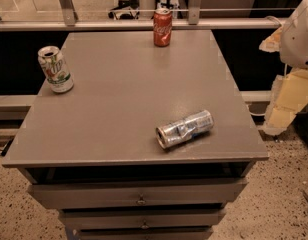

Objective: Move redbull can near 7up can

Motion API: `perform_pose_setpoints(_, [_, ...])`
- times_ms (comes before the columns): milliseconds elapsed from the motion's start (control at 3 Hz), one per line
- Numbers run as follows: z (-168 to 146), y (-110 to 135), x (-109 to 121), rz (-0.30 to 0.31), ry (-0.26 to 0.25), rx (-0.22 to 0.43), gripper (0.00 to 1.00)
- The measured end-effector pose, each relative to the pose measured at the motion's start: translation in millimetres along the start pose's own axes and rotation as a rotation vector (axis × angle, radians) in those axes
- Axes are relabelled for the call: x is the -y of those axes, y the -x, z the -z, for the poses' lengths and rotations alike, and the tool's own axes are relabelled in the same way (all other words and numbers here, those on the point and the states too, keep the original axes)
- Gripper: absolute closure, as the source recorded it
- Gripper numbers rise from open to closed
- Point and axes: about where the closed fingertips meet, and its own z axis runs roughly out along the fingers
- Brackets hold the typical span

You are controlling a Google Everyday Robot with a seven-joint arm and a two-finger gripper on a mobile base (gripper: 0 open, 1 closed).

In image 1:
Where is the metal window rail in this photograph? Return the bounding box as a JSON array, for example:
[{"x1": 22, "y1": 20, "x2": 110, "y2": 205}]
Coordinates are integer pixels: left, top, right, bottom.
[{"x1": 0, "y1": 16, "x2": 286, "y2": 32}]

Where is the grey drawer cabinet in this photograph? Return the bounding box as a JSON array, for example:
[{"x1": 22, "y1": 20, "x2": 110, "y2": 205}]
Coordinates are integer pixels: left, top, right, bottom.
[{"x1": 3, "y1": 30, "x2": 267, "y2": 240}]

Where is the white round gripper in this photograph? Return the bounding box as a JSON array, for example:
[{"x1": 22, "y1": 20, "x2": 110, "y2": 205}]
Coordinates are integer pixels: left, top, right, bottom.
[{"x1": 259, "y1": 0, "x2": 308, "y2": 135}]

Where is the crushed silver redbull can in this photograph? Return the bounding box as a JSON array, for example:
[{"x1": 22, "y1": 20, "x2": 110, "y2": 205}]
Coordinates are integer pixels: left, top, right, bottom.
[{"x1": 156, "y1": 110, "x2": 214, "y2": 149}]

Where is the green white 7up can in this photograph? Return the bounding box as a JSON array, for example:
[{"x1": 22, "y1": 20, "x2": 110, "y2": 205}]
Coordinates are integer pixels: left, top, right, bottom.
[{"x1": 38, "y1": 46, "x2": 74, "y2": 93}]

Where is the red coca-cola can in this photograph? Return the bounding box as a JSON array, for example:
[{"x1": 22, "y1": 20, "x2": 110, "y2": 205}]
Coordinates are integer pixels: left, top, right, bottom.
[{"x1": 153, "y1": 8, "x2": 172, "y2": 47}]

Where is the black office chair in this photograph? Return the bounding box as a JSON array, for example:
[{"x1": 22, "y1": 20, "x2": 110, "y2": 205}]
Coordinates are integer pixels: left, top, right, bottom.
[{"x1": 108, "y1": 0, "x2": 139, "y2": 20}]

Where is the white cable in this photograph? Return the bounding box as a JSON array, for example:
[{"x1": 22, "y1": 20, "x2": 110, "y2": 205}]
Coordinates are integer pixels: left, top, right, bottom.
[{"x1": 247, "y1": 104, "x2": 270, "y2": 118}]

